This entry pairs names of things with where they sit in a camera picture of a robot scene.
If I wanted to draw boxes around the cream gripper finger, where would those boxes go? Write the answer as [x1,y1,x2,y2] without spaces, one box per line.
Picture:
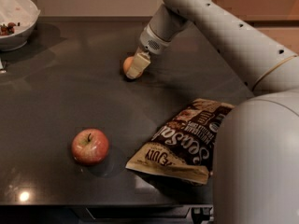
[133,49,150,73]

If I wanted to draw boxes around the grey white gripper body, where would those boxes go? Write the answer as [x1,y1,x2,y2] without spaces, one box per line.
[139,25,169,55]

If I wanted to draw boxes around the orange fruit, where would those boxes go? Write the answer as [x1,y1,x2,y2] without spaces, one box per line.
[122,56,142,79]

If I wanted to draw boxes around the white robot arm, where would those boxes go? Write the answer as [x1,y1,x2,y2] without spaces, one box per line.
[124,0,299,224]

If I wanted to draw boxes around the brown chip bag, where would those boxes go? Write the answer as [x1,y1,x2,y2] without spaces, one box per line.
[126,99,234,185]

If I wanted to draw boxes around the red apple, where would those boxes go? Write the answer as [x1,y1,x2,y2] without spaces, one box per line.
[71,128,109,166]

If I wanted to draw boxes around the white bowl with snacks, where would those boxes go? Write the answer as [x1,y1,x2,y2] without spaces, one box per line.
[0,0,40,51]

